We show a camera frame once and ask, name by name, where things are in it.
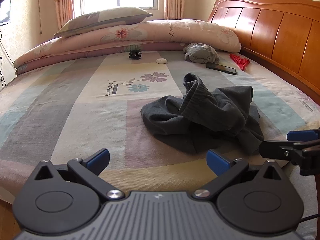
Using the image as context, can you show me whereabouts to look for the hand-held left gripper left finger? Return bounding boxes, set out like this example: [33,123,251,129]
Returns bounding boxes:
[34,148,125,201]

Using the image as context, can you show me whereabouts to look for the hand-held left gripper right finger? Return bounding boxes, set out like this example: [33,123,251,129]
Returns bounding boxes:
[193,149,284,202]

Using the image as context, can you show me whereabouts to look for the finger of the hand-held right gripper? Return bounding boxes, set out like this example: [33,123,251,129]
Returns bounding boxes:
[259,141,304,161]
[287,128,320,142]

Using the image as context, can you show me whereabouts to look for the dark grey pants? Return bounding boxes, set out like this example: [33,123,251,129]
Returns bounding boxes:
[140,72,265,155]

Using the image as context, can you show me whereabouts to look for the black smartphone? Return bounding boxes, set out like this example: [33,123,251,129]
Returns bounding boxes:
[206,63,237,75]

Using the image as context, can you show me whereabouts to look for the red folding fan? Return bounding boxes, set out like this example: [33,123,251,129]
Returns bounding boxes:
[229,53,250,70]

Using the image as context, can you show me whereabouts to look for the wooden headboard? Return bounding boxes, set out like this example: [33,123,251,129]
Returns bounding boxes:
[207,0,320,98]

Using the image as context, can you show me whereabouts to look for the crumpled grey garment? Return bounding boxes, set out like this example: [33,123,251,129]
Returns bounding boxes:
[182,42,220,64]

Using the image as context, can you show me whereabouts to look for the folded pink floral quilt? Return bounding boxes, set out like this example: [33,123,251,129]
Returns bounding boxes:
[14,19,242,75]

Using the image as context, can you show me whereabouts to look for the floral patchwork pillow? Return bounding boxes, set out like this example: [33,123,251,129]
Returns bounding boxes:
[54,6,153,38]

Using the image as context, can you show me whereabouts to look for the black cable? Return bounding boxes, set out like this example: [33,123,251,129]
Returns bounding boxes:
[300,214,320,225]

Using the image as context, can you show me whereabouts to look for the white wall cord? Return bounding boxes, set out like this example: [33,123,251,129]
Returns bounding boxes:
[37,0,43,34]

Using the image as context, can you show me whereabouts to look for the wall mounted television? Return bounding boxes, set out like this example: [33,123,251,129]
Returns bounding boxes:
[0,0,12,26]

